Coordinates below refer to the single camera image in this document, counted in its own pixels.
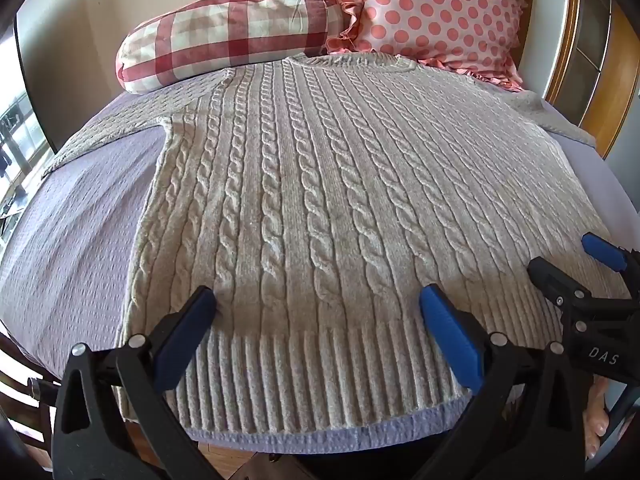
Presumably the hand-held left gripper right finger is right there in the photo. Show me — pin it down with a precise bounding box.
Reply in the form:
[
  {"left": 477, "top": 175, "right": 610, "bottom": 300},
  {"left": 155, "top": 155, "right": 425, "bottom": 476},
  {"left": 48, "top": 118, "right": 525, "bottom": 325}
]
[{"left": 419, "top": 284, "right": 589, "bottom": 480}]

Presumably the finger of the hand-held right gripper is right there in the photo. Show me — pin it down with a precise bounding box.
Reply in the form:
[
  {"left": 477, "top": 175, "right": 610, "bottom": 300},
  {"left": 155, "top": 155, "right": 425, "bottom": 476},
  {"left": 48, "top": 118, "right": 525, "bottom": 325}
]
[
  {"left": 581, "top": 233, "right": 640, "bottom": 275},
  {"left": 527, "top": 256, "right": 593, "bottom": 307}
]

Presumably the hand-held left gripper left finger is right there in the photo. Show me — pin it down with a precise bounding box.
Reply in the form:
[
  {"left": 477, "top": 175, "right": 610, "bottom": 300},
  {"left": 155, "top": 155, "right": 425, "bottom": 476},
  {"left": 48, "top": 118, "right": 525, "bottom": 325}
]
[{"left": 52, "top": 286, "right": 219, "bottom": 480}]

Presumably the beige cable-knit sweater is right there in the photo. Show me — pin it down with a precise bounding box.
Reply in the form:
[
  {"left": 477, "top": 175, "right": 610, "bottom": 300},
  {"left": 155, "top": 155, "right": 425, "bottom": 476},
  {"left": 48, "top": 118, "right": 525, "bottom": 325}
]
[{"left": 42, "top": 52, "right": 632, "bottom": 433}]

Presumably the person's bare foot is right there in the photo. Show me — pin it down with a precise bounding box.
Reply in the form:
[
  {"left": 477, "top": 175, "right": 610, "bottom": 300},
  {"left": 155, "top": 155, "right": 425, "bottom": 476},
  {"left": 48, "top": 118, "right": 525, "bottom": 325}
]
[{"left": 582, "top": 379, "right": 615, "bottom": 461}]

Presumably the lavender textured bedspread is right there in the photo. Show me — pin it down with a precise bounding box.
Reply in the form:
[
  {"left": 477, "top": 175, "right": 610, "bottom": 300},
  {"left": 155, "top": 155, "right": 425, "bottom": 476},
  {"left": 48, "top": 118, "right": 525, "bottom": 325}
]
[{"left": 0, "top": 87, "right": 640, "bottom": 456}]

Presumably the wooden headboard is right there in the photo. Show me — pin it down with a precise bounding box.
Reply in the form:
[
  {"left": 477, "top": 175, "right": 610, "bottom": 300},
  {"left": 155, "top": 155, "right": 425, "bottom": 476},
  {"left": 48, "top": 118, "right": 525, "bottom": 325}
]
[{"left": 517, "top": 0, "right": 640, "bottom": 161}]

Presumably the window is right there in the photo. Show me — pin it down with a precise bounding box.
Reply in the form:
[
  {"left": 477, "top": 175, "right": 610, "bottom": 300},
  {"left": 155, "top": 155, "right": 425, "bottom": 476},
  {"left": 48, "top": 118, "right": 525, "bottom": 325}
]
[{"left": 0, "top": 72, "right": 57, "bottom": 246}]

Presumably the pink polka dot ruffled pillow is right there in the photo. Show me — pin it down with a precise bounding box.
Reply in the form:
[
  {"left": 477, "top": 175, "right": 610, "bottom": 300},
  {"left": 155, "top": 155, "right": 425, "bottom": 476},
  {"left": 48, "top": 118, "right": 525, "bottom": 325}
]
[{"left": 325, "top": 0, "right": 535, "bottom": 92}]

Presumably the red plaid pillow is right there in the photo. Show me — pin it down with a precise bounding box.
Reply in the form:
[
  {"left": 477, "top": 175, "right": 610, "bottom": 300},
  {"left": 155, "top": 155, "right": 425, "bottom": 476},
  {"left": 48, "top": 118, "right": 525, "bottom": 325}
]
[{"left": 115, "top": 0, "right": 346, "bottom": 95}]

